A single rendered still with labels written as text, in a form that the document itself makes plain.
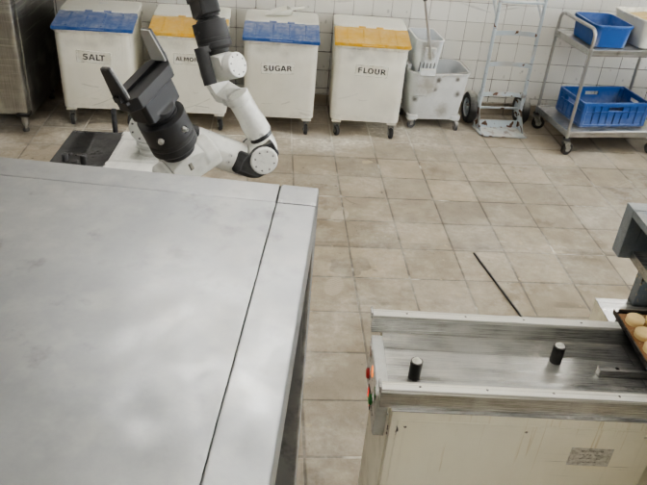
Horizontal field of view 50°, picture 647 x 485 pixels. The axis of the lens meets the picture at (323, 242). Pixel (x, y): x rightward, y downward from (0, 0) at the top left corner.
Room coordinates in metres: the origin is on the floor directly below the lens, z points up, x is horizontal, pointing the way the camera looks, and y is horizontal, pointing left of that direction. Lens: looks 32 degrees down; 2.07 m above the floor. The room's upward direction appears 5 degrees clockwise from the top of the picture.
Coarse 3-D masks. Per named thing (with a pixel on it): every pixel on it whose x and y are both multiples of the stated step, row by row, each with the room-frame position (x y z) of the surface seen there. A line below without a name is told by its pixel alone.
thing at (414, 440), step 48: (384, 336) 1.52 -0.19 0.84; (432, 336) 1.54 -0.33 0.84; (480, 384) 1.36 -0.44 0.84; (528, 384) 1.37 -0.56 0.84; (576, 384) 1.39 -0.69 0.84; (624, 384) 1.41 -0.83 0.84; (384, 432) 1.27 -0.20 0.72; (432, 432) 1.24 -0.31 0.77; (480, 432) 1.25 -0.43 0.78; (528, 432) 1.25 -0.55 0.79; (576, 432) 1.26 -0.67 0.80; (624, 432) 1.27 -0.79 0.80; (384, 480) 1.24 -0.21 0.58; (432, 480) 1.24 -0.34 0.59; (480, 480) 1.25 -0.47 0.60; (528, 480) 1.26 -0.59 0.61; (576, 480) 1.26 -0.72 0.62; (624, 480) 1.27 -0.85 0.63
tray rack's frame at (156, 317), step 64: (0, 192) 0.43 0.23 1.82; (64, 192) 0.44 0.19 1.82; (128, 192) 0.45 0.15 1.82; (192, 192) 0.45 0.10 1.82; (256, 192) 0.46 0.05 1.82; (0, 256) 0.35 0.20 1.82; (64, 256) 0.36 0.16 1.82; (128, 256) 0.36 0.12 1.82; (192, 256) 0.37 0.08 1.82; (256, 256) 0.38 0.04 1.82; (0, 320) 0.29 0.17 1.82; (64, 320) 0.30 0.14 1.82; (128, 320) 0.30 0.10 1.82; (192, 320) 0.30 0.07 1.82; (256, 320) 0.31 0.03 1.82; (0, 384) 0.24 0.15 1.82; (64, 384) 0.25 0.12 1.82; (128, 384) 0.25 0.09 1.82; (192, 384) 0.25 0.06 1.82; (256, 384) 0.26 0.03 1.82; (0, 448) 0.21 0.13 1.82; (64, 448) 0.21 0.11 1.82; (128, 448) 0.21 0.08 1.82; (192, 448) 0.21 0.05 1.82; (256, 448) 0.22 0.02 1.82
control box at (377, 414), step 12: (372, 336) 1.52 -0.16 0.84; (372, 348) 1.47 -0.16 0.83; (372, 360) 1.45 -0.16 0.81; (384, 360) 1.42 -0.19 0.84; (384, 372) 1.37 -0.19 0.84; (372, 384) 1.39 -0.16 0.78; (372, 408) 1.34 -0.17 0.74; (384, 408) 1.28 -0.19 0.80; (372, 420) 1.31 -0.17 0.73; (384, 420) 1.28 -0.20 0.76; (372, 432) 1.29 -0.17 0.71
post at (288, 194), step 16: (288, 192) 0.47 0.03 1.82; (304, 192) 0.47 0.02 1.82; (304, 304) 0.45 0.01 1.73; (304, 320) 0.45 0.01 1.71; (304, 336) 0.45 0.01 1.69; (304, 352) 0.45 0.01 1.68; (304, 368) 0.47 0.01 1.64; (288, 400) 0.45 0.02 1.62; (288, 416) 0.45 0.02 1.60; (288, 432) 0.45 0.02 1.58; (288, 448) 0.45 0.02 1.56; (288, 464) 0.45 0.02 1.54; (288, 480) 0.45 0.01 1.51
